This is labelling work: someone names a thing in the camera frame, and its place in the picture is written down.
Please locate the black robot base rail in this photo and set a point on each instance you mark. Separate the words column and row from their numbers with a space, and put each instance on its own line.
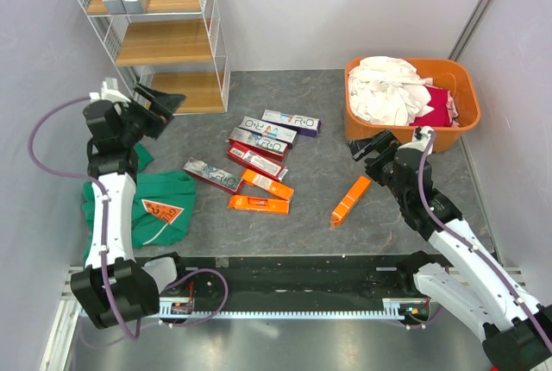
column 293, row 282

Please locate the purple silver toothpaste box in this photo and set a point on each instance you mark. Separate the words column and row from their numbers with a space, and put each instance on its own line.
column 270, row 130

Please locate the red silver r&o box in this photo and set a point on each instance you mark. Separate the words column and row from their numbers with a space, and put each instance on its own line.
column 214, row 176
column 273, row 149

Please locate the orange plastic basin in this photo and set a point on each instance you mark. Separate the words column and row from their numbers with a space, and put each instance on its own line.
column 447, row 74

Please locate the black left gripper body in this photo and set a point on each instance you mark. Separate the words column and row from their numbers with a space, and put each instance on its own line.
column 129, row 135

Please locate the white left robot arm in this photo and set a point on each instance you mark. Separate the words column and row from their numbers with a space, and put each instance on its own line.
column 113, row 287

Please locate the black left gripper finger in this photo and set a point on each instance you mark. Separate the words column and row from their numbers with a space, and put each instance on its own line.
column 149, row 122
column 152, row 99

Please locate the orange box with label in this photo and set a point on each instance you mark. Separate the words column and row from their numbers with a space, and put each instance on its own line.
column 275, row 188

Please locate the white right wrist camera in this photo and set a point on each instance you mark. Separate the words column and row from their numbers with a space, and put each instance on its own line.
column 422, row 134

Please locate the orange box front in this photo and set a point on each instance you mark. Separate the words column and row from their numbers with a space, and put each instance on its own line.
column 264, row 205

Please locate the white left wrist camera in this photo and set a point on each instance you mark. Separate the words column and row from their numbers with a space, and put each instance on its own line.
column 109, row 91

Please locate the white cloth in basin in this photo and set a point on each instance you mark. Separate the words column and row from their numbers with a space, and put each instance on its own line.
column 388, row 91

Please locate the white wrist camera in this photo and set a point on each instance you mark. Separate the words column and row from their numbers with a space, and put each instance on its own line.
column 109, row 91
column 422, row 134

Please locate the red silver R&O box front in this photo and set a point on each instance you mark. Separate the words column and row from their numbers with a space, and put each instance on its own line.
column 214, row 176

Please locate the aluminium cable duct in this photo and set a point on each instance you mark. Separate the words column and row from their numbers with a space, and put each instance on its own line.
column 172, row 310

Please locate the green cloth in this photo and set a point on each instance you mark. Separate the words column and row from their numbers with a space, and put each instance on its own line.
column 162, row 206

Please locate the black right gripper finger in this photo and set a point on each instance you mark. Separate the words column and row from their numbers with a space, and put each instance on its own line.
column 359, row 145
column 362, row 153

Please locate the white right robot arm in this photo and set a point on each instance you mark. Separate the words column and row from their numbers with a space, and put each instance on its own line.
column 513, row 326

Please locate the red cloth in basin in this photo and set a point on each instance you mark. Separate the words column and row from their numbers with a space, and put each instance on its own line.
column 443, row 114

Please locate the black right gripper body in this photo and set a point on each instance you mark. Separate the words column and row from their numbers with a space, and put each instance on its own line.
column 381, row 166

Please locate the purple silver R&O box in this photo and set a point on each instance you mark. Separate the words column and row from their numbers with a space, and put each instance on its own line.
column 303, row 125

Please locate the red barcode toothpaste box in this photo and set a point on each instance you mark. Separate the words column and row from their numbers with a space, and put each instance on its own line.
column 254, row 161

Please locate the white wire wooden shelf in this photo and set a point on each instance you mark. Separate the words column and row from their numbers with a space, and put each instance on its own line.
column 175, row 46

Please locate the orange toothpaste box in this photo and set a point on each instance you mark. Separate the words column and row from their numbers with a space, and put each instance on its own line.
column 354, row 194

